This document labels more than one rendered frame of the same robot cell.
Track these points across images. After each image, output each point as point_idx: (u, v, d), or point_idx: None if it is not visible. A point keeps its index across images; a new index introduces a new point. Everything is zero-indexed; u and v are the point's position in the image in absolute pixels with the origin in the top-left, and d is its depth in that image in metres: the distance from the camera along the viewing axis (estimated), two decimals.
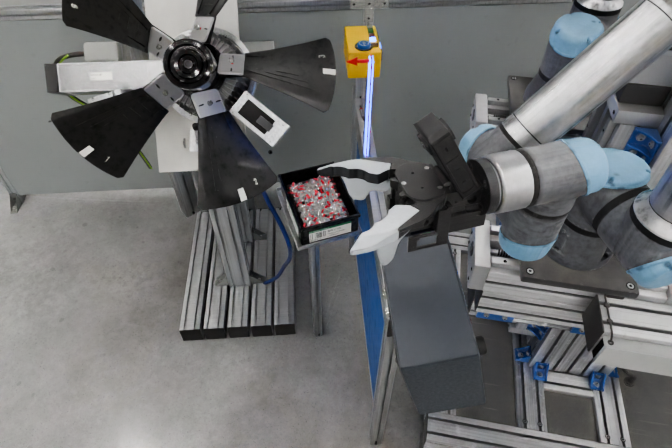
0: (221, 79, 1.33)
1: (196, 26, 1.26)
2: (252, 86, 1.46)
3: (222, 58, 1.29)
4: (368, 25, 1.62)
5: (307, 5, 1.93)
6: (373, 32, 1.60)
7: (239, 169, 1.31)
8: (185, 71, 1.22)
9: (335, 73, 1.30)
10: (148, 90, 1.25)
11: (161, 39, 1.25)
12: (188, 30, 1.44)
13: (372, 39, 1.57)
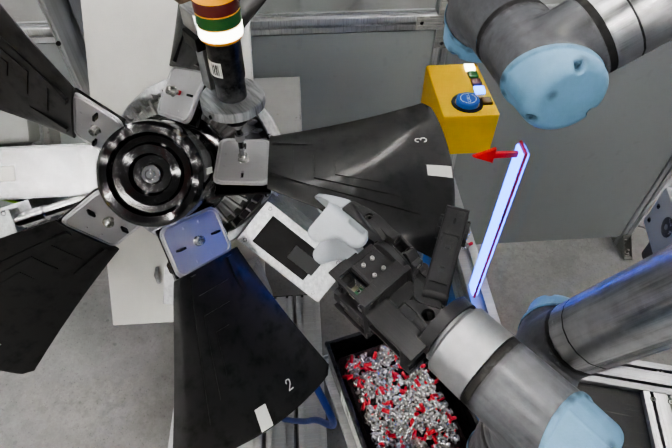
0: None
1: (170, 90, 0.61)
2: None
3: (224, 149, 0.64)
4: (467, 64, 0.97)
5: (351, 24, 1.28)
6: (478, 76, 0.95)
7: (258, 367, 0.66)
8: (145, 188, 0.57)
9: (451, 174, 0.64)
10: (71, 221, 0.60)
11: (97, 117, 0.60)
12: (162, 83, 0.79)
13: (480, 89, 0.92)
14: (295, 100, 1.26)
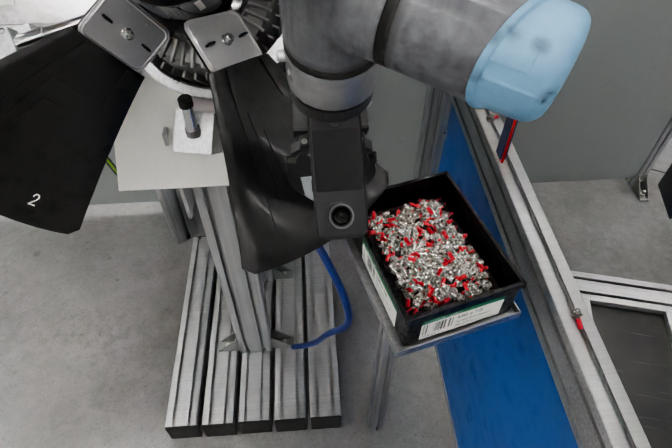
0: None
1: None
2: None
3: (226, 17, 0.60)
4: None
5: None
6: None
7: (32, 159, 0.59)
8: None
9: None
10: None
11: None
12: None
13: None
14: None
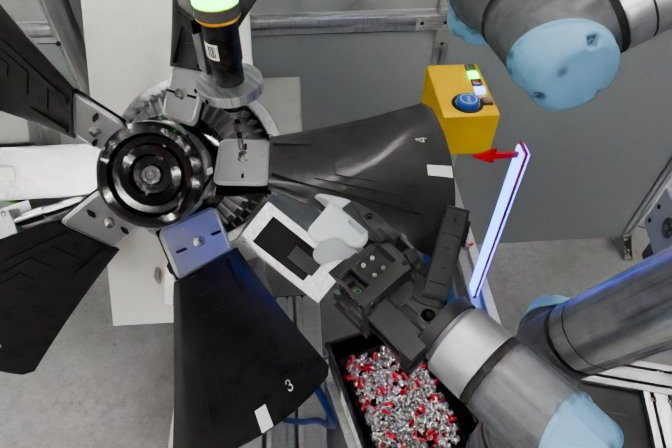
0: None
1: (243, 154, 0.62)
2: None
3: (202, 217, 0.65)
4: (467, 64, 0.97)
5: (351, 24, 1.28)
6: (478, 76, 0.95)
7: (0, 317, 0.64)
8: (135, 172, 0.57)
9: (265, 430, 0.66)
10: (79, 101, 0.59)
11: (191, 97, 0.60)
12: (162, 83, 0.79)
13: (480, 89, 0.92)
14: (295, 100, 1.26)
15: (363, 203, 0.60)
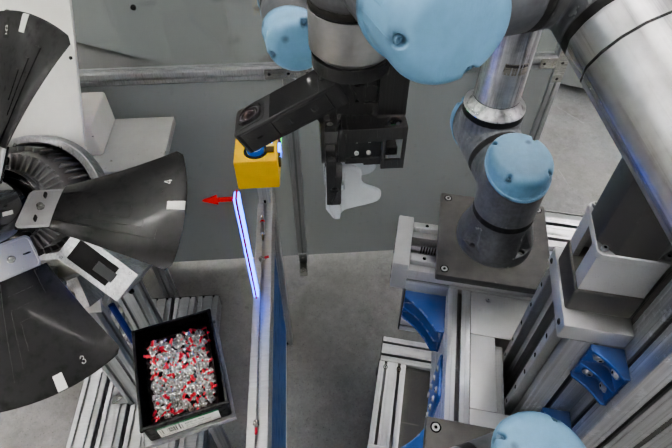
0: (0, 242, 0.97)
1: (40, 204, 0.92)
2: None
3: (16, 242, 0.94)
4: None
5: (212, 75, 1.57)
6: None
7: None
8: None
9: (61, 390, 0.95)
10: None
11: None
12: (10, 141, 1.08)
13: None
14: (164, 137, 1.55)
15: (114, 234, 0.89)
